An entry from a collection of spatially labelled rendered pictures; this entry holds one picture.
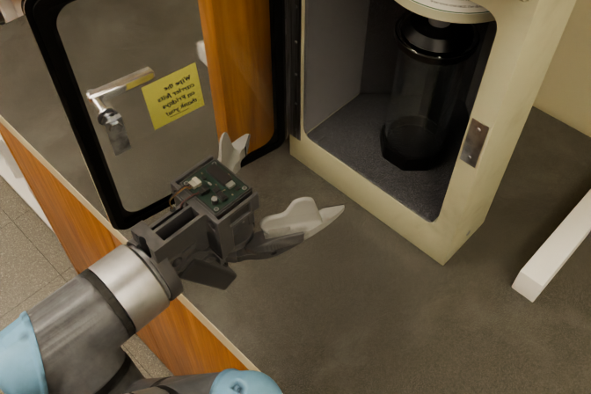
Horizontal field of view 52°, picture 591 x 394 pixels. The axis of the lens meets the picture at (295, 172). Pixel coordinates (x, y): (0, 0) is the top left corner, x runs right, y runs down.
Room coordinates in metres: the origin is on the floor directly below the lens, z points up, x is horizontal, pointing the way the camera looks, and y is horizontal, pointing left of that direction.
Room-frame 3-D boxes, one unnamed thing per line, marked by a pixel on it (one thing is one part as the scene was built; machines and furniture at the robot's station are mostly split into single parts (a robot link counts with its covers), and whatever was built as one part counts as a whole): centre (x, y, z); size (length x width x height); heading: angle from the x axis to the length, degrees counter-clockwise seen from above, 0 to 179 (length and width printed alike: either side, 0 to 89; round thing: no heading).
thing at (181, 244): (0.34, 0.10, 1.22); 0.12 x 0.08 x 0.09; 136
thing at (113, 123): (0.51, 0.22, 1.18); 0.02 x 0.02 x 0.06; 36
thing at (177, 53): (0.58, 0.14, 1.19); 0.30 x 0.01 x 0.40; 126
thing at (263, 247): (0.35, 0.04, 1.20); 0.09 x 0.05 x 0.02; 100
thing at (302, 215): (0.36, -0.01, 1.22); 0.09 x 0.03 x 0.06; 100
